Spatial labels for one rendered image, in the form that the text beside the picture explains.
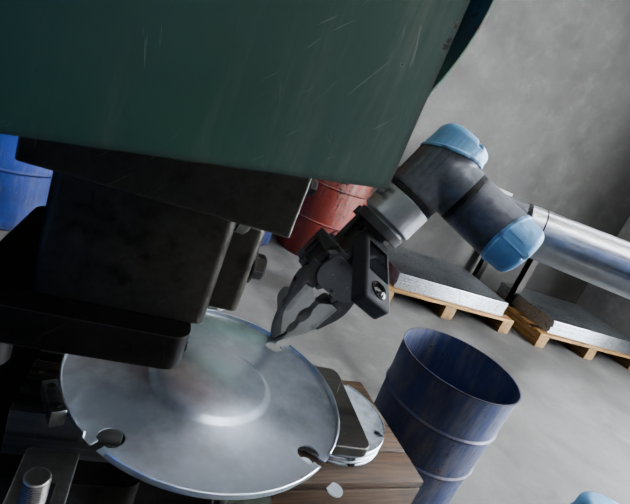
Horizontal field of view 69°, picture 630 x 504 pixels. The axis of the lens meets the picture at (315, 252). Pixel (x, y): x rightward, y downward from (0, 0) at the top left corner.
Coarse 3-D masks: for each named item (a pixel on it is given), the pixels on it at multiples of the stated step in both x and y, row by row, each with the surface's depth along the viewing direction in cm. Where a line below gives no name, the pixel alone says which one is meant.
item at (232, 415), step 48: (192, 336) 55; (240, 336) 59; (96, 384) 42; (144, 384) 45; (192, 384) 46; (240, 384) 49; (288, 384) 53; (96, 432) 37; (144, 432) 39; (192, 432) 41; (240, 432) 43; (288, 432) 46; (336, 432) 48; (144, 480) 35; (192, 480) 37; (240, 480) 38; (288, 480) 40
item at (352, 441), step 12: (324, 372) 59; (336, 372) 60; (336, 384) 58; (336, 396) 55; (348, 396) 56; (348, 408) 54; (348, 420) 52; (348, 432) 50; (360, 432) 51; (336, 444) 47; (348, 444) 48; (360, 444) 49; (360, 456) 48
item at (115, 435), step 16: (48, 352) 44; (32, 368) 41; (48, 368) 42; (32, 384) 40; (16, 400) 38; (32, 400) 38; (16, 416) 37; (32, 416) 37; (16, 432) 37; (32, 432) 38; (48, 432) 38; (64, 432) 38; (112, 432) 40; (16, 448) 38; (48, 448) 39; (64, 448) 39; (80, 448) 39; (96, 448) 40
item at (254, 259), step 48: (96, 192) 32; (48, 240) 32; (96, 240) 33; (144, 240) 34; (192, 240) 35; (240, 240) 38; (48, 288) 33; (96, 288) 34; (144, 288) 35; (192, 288) 36; (240, 288) 40
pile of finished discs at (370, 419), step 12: (360, 396) 130; (360, 408) 125; (372, 408) 127; (360, 420) 120; (372, 420) 122; (372, 432) 117; (384, 432) 118; (372, 444) 113; (336, 456) 106; (348, 456) 106; (372, 456) 112
